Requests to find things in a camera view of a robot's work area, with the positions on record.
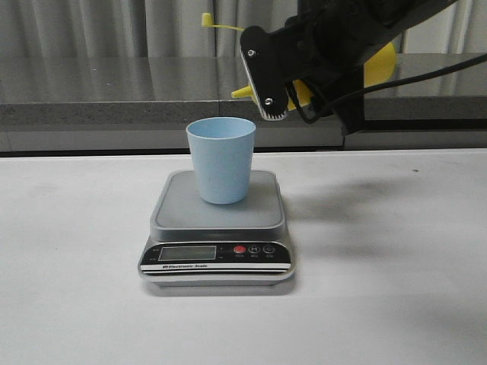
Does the light blue plastic cup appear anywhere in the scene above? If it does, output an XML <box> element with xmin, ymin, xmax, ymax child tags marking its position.
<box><xmin>186</xmin><ymin>117</ymin><xmax>256</xmax><ymax>205</ymax></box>

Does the black second robot arm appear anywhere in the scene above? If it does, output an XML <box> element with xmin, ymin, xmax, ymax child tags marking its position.
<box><xmin>240</xmin><ymin>1</ymin><xmax>452</xmax><ymax>135</ymax></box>

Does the silver electronic kitchen scale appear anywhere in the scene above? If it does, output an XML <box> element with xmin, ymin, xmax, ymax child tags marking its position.
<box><xmin>138</xmin><ymin>170</ymin><xmax>296</xmax><ymax>296</ymax></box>

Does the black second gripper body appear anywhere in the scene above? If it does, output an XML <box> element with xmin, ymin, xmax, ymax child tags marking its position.
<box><xmin>285</xmin><ymin>7</ymin><xmax>380</xmax><ymax>124</ymax></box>

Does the grey stone counter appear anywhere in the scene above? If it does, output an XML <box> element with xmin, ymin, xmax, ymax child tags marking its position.
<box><xmin>1</xmin><ymin>57</ymin><xmax>486</xmax><ymax>155</ymax></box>

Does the yellow squeeze bottle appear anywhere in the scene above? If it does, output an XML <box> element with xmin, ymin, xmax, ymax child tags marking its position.
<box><xmin>201</xmin><ymin>13</ymin><xmax>396</xmax><ymax>106</ymax></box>

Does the black gripper finger with ridged pad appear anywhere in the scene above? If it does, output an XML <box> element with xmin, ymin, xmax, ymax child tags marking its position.
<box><xmin>240</xmin><ymin>26</ymin><xmax>300</xmax><ymax>121</ymax></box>

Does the grey curtain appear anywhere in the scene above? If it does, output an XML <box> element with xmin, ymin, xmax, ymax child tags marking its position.
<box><xmin>0</xmin><ymin>0</ymin><xmax>487</xmax><ymax>59</ymax></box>

